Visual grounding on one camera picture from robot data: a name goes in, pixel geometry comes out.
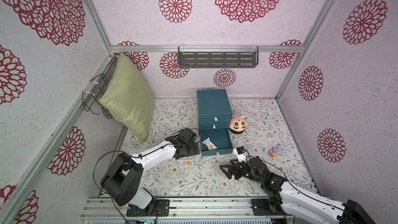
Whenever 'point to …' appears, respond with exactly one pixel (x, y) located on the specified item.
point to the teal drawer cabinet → (215, 113)
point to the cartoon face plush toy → (237, 124)
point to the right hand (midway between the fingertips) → (224, 164)
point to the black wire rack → (88, 98)
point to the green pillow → (129, 96)
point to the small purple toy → (273, 151)
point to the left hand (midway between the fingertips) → (191, 152)
